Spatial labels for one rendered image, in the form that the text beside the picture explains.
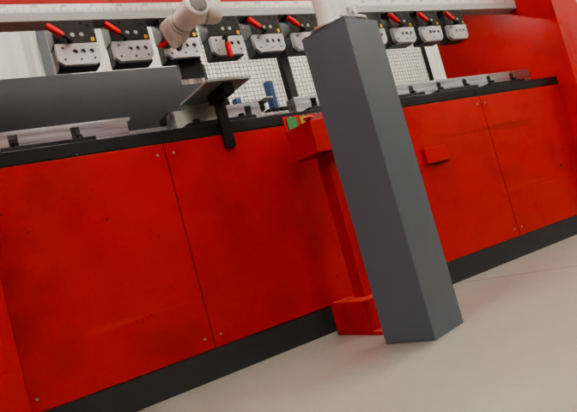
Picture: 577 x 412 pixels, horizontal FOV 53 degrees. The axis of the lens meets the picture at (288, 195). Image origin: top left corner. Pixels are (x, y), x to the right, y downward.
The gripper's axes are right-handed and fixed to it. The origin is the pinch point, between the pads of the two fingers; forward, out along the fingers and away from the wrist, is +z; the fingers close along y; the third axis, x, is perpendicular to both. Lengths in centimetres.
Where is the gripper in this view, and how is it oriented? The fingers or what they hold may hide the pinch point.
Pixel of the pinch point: (166, 42)
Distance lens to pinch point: 231.9
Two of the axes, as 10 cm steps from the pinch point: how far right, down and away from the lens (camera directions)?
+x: 6.7, -5.3, 5.3
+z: -5.1, 2.0, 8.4
